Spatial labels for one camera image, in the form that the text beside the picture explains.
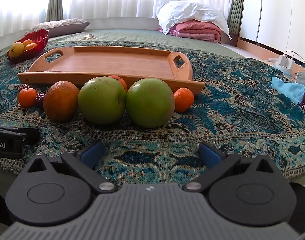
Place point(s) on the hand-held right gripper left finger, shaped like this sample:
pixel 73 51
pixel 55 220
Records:
pixel 92 153

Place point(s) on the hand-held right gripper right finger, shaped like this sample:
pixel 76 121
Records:
pixel 210 153

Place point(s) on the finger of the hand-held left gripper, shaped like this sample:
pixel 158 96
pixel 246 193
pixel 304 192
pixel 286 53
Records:
pixel 22 133

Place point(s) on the small tangerine with stem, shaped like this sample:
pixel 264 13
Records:
pixel 27 97

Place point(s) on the green apple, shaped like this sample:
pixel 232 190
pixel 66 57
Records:
pixel 150 102
pixel 102 101

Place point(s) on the dark red date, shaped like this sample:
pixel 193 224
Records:
pixel 40 100

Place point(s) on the teal paisley blanket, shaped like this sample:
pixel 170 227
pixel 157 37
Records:
pixel 230 110

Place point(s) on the large brownish orange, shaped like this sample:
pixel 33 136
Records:
pixel 61 101

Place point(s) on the red glass bowl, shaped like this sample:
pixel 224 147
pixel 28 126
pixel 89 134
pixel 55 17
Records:
pixel 41 38

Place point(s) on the light blue cloth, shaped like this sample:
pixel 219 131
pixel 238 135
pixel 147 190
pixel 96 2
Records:
pixel 287 86

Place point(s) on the floral pillow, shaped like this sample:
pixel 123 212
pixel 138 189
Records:
pixel 60 26

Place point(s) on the white charger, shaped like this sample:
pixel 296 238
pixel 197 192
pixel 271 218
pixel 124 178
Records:
pixel 286 60

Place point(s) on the folded pink blanket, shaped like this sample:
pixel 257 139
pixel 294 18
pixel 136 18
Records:
pixel 197 30

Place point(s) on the green quilted bedspread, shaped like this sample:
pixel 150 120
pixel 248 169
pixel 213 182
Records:
pixel 142 36

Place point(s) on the green curtain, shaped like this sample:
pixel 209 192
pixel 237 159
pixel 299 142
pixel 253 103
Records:
pixel 55 0
pixel 236 5

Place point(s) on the white pillow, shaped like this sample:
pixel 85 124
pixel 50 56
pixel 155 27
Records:
pixel 192 11

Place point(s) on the white wardrobe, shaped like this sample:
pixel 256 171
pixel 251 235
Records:
pixel 272 10

